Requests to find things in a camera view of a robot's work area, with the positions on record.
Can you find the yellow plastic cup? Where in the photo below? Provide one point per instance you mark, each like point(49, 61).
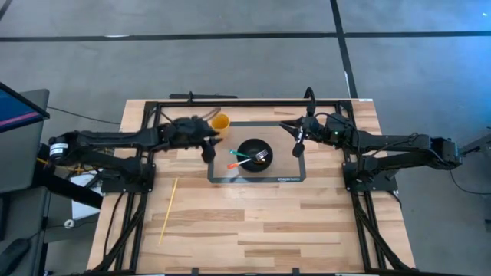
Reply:
point(221, 122)

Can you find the black clamp with bar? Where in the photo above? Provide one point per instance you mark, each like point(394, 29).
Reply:
point(190, 96)

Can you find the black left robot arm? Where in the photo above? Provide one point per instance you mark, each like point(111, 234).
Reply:
point(115, 138)

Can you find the black computer monitor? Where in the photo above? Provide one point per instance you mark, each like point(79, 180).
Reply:
point(15, 109)

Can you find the black floor tape line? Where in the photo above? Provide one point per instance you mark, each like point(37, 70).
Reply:
point(343, 50)
point(192, 37)

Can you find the black metal table frame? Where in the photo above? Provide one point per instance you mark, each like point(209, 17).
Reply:
point(249, 103)

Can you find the metal fork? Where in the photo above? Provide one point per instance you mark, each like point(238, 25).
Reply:
point(238, 153)

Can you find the black bowl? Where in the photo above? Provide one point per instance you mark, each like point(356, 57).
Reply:
point(264, 165)

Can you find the long yellow straw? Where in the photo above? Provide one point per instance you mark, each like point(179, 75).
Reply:
point(169, 210)

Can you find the clear placemat with grey border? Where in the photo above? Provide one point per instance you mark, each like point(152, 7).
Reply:
point(284, 168)

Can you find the white paper sheet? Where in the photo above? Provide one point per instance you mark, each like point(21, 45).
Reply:
point(82, 199)

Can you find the grey metal stand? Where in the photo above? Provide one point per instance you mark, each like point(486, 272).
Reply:
point(477, 145)

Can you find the black table clamp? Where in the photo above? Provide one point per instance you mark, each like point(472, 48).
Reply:
point(310, 99)

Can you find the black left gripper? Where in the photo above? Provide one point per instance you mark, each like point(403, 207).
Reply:
point(186, 132)

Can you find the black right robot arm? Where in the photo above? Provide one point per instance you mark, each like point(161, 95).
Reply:
point(403, 142)

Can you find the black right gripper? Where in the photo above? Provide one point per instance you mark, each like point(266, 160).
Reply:
point(318, 129)

